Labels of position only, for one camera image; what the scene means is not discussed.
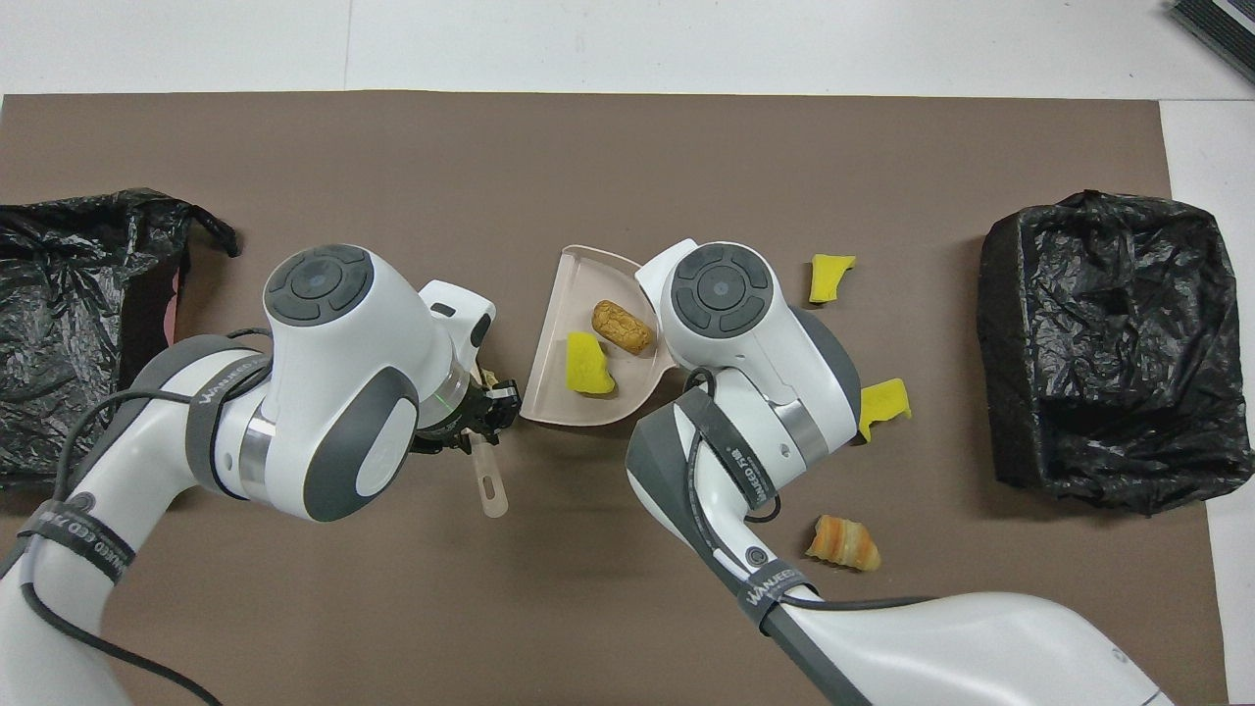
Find black bag lined pink bin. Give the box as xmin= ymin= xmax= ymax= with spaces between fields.
xmin=0 ymin=188 xmax=241 ymax=491

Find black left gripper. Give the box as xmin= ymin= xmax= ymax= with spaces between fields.
xmin=412 ymin=384 xmax=521 ymax=454

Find black ribbed panel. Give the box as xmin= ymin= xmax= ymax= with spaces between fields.
xmin=1169 ymin=0 xmax=1255 ymax=84

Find small yellow sponge wedge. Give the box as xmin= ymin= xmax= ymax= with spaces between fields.
xmin=809 ymin=254 xmax=857 ymax=306

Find beige plastic dustpan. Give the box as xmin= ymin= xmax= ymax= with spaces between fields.
xmin=520 ymin=245 xmax=687 ymax=428

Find brown paper table mat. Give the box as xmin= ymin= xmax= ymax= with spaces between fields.
xmin=0 ymin=91 xmax=1231 ymax=706

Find striped croissant piece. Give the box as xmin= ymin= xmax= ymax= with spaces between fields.
xmin=806 ymin=514 xmax=881 ymax=573

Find brown oval bread roll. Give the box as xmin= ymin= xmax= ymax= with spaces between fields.
xmin=591 ymin=300 xmax=656 ymax=356

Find notched yellow sponge chunk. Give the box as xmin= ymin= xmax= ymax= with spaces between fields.
xmin=858 ymin=378 xmax=913 ymax=443

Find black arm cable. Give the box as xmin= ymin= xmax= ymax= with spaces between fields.
xmin=18 ymin=327 xmax=276 ymax=706
xmin=681 ymin=368 xmax=932 ymax=614

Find beige hand brush black bristles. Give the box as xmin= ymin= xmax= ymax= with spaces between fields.
xmin=471 ymin=361 xmax=511 ymax=520

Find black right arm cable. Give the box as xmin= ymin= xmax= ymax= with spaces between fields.
xmin=681 ymin=368 xmax=932 ymax=614

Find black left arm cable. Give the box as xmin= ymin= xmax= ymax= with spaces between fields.
xmin=18 ymin=327 xmax=276 ymax=706

